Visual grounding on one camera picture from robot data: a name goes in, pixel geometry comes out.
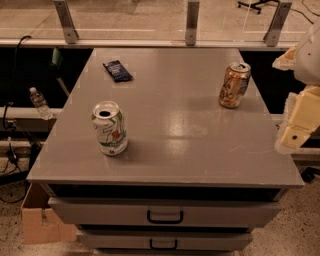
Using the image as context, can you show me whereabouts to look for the black cable left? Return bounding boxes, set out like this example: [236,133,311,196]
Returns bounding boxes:
[1,34,33,131]

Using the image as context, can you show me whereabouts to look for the white green soda can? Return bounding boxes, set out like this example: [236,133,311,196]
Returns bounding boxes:
[92,101,128,156]

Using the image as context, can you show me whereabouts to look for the upper grey drawer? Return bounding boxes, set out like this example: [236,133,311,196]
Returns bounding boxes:
[49,197,281,228]

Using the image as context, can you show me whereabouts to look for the lower grey drawer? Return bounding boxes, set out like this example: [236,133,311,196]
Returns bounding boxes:
[77,230,252,251]

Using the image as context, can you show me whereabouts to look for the grey drawer cabinet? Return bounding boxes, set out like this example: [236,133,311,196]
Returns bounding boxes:
[29,48,303,256]

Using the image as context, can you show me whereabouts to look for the brown cardboard box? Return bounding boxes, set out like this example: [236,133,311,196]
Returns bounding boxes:
[21,184,76,245]

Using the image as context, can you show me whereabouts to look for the dark blue snack packet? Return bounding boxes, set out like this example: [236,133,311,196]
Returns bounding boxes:
[103,60,133,82]

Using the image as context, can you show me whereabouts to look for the left metal bracket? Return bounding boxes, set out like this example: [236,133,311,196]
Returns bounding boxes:
[53,0,79,44]

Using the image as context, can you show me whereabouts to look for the black chair base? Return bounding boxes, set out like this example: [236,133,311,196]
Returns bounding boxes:
[237,0,280,15]

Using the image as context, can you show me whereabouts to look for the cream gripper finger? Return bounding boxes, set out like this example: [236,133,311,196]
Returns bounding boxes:
[274,93,311,154]
[272,46,297,71]

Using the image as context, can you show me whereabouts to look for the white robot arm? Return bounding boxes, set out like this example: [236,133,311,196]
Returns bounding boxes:
[272,20,320,154]

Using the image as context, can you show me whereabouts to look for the right metal bracket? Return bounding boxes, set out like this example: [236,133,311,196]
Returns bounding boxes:
[263,1,292,47]

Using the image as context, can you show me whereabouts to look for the metal bracket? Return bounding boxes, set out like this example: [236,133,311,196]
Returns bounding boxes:
[263,1,292,47]
[185,0,200,46]
[53,0,79,44]

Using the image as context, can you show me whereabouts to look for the middle metal bracket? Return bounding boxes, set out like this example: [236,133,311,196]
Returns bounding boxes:
[185,0,200,46]

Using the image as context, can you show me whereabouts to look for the grey drawer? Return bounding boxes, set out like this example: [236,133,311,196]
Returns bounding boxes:
[77,230,252,251]
[49,197,281,228]

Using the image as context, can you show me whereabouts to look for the orange soda can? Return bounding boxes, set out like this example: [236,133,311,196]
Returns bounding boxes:
[219,62,251,109]

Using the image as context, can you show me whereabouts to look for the clear plastic water bottle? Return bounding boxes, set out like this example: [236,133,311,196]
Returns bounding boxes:
[29,87,53,120]

